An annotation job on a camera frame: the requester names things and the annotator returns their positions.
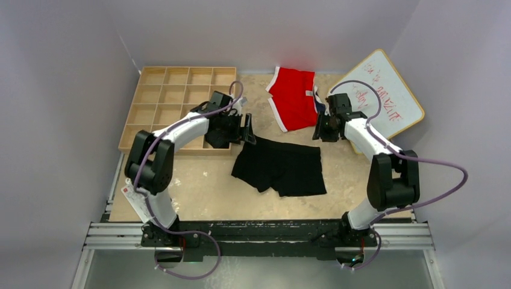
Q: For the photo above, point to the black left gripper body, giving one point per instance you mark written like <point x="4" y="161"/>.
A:
<point x="232" y="121"/>

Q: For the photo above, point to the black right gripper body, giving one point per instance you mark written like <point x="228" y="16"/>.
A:
<point x="327" y="132"/>

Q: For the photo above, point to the plain black underwear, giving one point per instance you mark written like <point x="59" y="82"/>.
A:
<point x="292" y="170"/>

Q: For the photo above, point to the black striped underwear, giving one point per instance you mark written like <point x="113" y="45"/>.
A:
<point x="218" y="139"/>

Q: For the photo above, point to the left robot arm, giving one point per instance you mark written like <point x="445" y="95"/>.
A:
<point x="150" y="163"/>

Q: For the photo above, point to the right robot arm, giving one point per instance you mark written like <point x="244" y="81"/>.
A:
<point x="393" y="182"/>

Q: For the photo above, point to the red white blue underwear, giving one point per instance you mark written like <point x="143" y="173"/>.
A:
<point x="294" y="99"/>

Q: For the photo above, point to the wooden compartment tray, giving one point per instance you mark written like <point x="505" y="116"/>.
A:
<point x="165" y="94"/>

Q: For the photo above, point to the plastic packaged card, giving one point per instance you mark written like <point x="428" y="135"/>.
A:
<point x="137" y="198"/>

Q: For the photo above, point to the white board with wooden frame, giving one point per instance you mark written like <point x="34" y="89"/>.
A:
<point x="399" y="108"/>

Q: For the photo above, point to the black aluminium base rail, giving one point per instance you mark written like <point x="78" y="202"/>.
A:
<point x="325" y="240"/>

